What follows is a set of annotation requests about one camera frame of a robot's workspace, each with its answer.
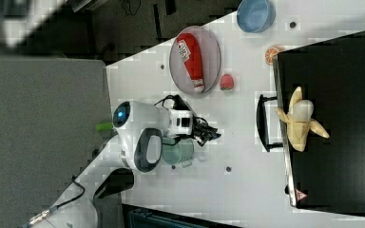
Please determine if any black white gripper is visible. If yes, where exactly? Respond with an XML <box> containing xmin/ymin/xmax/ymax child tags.
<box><xmin>169</xmin><ymin>109</ymin><xmax>193</xmax><ymax>135</ymax></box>

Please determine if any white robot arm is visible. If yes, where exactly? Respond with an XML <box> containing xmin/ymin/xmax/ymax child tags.
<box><xmin>20</xmin><ymin>101</ymin><xmax>194</xmax><ymax>228</ymax></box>

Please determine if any silver toaster oven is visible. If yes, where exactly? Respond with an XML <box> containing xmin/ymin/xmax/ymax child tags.
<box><xmin>273</xmin><ymin>30</ymin><xmax>365</xmax><ymax>217</ymax></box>

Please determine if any pink plush strawberry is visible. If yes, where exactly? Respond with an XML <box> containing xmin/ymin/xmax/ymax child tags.
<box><xmin>220</xmin><ymin>74</ymin><xmax>234</xmax><ymax>90</ymax></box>

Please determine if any grey round plate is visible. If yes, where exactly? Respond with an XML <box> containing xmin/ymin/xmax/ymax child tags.
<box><xmin>169</xmin><ymin>26</ymin><xmax>221</xmax><ymax>97</ymax></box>

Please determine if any red plush ketchup bottle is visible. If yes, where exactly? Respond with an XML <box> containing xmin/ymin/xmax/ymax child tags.
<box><xmin>177</xmin><ymin>33</ymin><xmax>204</xmax><ymax>93</ymax></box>

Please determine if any green oval toy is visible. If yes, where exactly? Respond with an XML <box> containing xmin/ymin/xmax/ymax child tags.
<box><xmin>95</xmin><ymin>123</ymin><xmax>113</xmax><ymax>132</ymax></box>

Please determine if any orange slice toy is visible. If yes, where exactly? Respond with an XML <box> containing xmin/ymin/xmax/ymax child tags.
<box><xmin>264</xmin><ymin>46</ymin><xmax>284</xmax><ymax>66</ymax></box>

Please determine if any blue bowl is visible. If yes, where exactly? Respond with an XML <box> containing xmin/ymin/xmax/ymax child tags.
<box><xmin>236</xmin><ymin>0</ymin><xmax>276</xmax><ymax>33</ymax></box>

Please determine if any green cup with handle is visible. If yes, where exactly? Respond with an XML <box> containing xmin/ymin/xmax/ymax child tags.
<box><xmin>163</xmin><ymin>138</ymin><xmax>194</xmax><ymax>168</ymax></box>

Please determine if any blue metal frame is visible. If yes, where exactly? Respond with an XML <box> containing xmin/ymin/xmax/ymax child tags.
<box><xmin>122</xmin><ymin>203</ymin><xmax>236</xmax><ymax>228</ymax></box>

